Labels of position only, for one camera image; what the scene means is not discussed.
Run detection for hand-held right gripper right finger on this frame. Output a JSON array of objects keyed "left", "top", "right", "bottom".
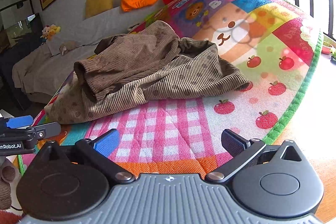
[{"left": 205, "top": 130, "right": 309, "bottom": 184}]

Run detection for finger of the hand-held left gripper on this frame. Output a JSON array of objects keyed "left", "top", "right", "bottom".
[
  {"left": 0, "top": 115, "right": 34, "bottom": 130},
  {"left": 26, "top": 122, "right": 62, "bottom": 140}
]

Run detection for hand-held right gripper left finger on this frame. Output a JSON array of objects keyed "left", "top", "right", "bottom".
[{"left": 39, "top": 129, "right": 135, "bottom": 184}]

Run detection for brown corduroy garment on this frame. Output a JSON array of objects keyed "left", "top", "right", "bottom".
[{"left": 44, "top": 20, "right": 254, "bottom": 125}]

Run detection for red rug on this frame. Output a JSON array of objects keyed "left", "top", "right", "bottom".
[{"left": 0, "top": 210, "right": 27, "bottom": 224}]

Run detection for beige stuffed animal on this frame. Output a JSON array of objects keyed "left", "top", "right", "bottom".
[{"left": 58, "top": 40, "right": 79, "bottom": 55}]

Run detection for small colourful toy figure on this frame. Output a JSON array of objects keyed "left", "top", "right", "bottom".
[{"left": 40, "top": 25, "right": 61, "bottom": 43}]

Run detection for colourful cartoon play mat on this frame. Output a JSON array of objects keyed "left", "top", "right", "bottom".
[{"left": 16, "top": 0, "right": 323, "bottom": 180}]

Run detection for grey covered sofa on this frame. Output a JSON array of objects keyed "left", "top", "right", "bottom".
[{"left": 12, "top": 0, "right": 237, "bottom": 104}]

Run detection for green potted plant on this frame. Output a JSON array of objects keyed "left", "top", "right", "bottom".
[{"left": 322, "top": 40, "right": 336, "bottom": 64}]

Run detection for yellow cushion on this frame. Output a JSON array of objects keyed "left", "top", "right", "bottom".
[{"left": 84, "top": 0, "right": 116, "bottom": 18}]

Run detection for sisal scratching post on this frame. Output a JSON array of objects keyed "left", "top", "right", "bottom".
[{"left": 0, "top": 158, "right": 21, "bottom": 211}]

